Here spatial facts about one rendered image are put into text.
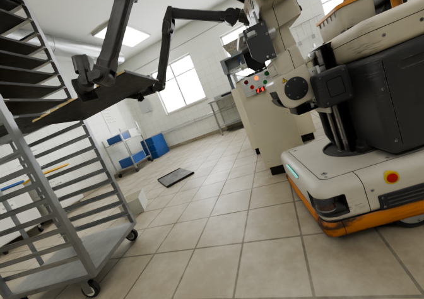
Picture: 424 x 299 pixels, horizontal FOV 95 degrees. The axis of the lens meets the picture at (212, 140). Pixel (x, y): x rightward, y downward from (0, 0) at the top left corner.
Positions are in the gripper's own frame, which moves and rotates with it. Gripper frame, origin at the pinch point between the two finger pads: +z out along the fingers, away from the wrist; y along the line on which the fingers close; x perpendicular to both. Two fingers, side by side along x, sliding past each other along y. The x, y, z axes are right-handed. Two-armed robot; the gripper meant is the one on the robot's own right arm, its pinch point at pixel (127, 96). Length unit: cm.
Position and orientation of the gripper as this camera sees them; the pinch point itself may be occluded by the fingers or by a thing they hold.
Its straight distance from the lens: 141.9
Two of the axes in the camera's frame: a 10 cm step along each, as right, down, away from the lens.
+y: -4.0, -9.1, -1.5
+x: 5.8, -1.2, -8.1
